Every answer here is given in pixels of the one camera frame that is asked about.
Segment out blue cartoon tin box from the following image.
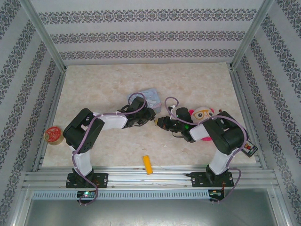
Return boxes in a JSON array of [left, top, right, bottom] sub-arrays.
[[126, 87, 162, 113]]

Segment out panda plush toy with glasses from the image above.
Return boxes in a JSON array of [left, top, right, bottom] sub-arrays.
[[189, 105, 216, 142]]

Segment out yellow rectangular block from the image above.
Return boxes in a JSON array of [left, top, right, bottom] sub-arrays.
[[142, 155, 154, 176]]

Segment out right controller board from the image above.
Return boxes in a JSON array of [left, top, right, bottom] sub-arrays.
[[210, 189, 225, 201]]

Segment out red tape roll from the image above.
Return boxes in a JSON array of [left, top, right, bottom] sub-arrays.
[[44, 126, 64, 144]]

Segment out grey metal shelf panel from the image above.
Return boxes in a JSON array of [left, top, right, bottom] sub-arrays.
[[23, 199, 289, 226]]

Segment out left controller board green light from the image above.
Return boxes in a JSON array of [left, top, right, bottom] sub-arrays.
[[77, 190, 97, 199]]

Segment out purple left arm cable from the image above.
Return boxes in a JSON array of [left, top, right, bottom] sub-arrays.
[[71, 92, 147, 170]]

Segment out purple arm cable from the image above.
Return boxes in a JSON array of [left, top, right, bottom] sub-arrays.
[[71, 92, 147, 170], [164, 96, 250, 189]]

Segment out aluminium mounting rail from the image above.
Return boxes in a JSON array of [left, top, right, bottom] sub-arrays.
[[22, 166, 280, 189]]

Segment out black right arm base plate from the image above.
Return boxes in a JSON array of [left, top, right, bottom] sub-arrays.
[[185, 171, 233, 188]]

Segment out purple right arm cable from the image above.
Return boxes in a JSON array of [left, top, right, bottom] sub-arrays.
[[164, 96, 250, 189]]

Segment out grey slotted cable duct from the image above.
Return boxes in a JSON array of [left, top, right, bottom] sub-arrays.
[[32, 190, 211, 200]]

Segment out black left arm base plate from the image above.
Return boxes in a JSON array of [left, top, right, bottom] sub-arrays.
[[65, 173, 109, 189]]

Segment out black battery with red wire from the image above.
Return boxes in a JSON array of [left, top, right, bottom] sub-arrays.
[[218, 108, 258, 158]]

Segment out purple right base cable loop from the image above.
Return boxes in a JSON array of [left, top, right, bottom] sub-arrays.
[[211, 168, 242, 206]]

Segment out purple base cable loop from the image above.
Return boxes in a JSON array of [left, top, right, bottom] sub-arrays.
[[79, 175, 100, 206], [211, 168, 242, 206]]

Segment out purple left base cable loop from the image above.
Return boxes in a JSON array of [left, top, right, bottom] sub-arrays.
[[79, 175, 100, 206]]

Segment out aluminium frame post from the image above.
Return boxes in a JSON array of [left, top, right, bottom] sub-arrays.
[[18, 0, 68, 71], [230, 0, 276, 70]]

